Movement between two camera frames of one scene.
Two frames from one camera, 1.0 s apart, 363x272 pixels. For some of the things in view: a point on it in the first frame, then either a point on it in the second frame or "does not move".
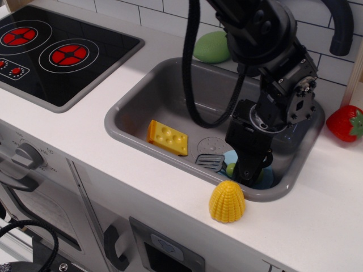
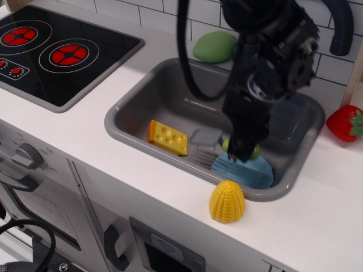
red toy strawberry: [346, 123] does not move
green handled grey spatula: [214, 162] -> [213, 136]
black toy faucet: [341, 12] does not move
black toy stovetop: [57, 60] does not move
